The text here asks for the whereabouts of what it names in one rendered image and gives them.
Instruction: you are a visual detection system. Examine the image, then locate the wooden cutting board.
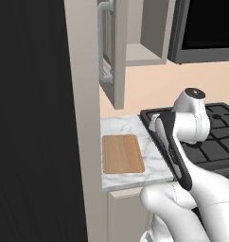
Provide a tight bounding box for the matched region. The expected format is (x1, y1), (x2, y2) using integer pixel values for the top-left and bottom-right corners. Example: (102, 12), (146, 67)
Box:
(101, 134), (146, 175)

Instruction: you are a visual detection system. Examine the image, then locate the beige tall side panel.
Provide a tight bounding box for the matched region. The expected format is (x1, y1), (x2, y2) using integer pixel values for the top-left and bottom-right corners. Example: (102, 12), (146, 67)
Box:
(63, 0), (109, 242)

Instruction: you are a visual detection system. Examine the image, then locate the beige cupboard door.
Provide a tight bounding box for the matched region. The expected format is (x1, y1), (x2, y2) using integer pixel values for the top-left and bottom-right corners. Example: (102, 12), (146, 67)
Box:
(97, 0), (130, 111)

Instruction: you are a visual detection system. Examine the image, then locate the black fridge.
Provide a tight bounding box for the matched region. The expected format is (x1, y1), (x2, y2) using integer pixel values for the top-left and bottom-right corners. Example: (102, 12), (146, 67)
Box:
(0, 0), (89, 242)

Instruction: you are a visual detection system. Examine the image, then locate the beige base cupboard front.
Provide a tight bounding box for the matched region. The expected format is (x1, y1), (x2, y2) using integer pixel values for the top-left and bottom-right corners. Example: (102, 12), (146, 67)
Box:
(107, 185), (152, 242)

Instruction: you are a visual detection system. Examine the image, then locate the black gas hob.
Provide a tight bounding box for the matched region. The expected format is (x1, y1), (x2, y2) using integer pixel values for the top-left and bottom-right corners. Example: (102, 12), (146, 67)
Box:
(139, 102), (229, 184)

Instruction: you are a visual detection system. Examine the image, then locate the black microwave oven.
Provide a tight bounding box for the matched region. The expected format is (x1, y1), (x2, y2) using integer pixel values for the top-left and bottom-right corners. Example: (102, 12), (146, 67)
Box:
(167, 0), (229, 65)

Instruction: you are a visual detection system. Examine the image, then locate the grey cupboard door handle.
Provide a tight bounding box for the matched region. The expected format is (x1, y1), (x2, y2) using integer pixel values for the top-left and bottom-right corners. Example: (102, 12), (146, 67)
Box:
(97, 0), (115, 85)

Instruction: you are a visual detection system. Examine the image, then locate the beige open wall cupboard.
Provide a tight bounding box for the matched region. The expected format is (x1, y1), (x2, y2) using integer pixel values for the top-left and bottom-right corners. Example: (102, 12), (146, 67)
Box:
(125, 0), (177, 67)

